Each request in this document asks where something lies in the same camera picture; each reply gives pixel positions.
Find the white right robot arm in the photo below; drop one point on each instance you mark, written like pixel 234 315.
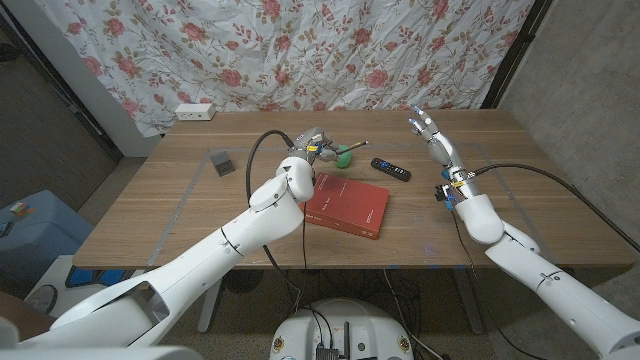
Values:
pixel 550 290

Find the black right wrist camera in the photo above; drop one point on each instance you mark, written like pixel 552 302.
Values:
pixel 444 195

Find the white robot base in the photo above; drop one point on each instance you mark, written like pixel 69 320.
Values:
pixel 370 325

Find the Rubik's cube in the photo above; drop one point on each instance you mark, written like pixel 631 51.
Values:
pixel 22 209

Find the white table leg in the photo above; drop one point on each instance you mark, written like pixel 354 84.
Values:
pixel 207 312

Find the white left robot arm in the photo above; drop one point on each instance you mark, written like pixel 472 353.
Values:
pixel 200 260

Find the red hardcover book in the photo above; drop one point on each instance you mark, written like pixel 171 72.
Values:
pixel 355 205

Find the grey sneaker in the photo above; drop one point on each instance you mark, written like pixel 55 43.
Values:
pixel 42 300

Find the grey table leg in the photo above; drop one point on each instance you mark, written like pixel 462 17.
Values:
pixel 472 310

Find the person's bare leg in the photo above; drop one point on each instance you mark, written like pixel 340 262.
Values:
pixel 25 310

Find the floral backdrop sheet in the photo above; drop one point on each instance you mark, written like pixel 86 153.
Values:
pixel 300 50

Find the white power strip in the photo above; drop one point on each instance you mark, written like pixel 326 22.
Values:
pixel 195 111

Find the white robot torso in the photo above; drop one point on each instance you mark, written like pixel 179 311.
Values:
pixel 100 354

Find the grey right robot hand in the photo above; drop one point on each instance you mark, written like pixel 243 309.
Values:
pixel 440 145

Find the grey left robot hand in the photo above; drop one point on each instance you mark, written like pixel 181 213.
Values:
pixel 312 142

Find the blue floor item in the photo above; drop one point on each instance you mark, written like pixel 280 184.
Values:
pixel 80 277

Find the black mechanical pencil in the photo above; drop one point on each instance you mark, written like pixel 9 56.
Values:
pixel 356 145

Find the blue storage bin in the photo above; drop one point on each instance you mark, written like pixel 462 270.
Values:
pixel 40 235

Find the black backdrop stand pole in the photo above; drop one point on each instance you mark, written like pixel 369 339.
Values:
pixel 521 45

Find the black TV remote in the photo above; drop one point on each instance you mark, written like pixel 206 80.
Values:
pixel 391 169

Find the small black device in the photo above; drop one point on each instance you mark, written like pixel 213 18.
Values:
pixel 5 229

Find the black round floor fan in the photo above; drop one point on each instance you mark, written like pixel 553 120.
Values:
pixel 242 281

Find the small grey box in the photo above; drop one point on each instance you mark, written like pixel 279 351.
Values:
pixel 222 163

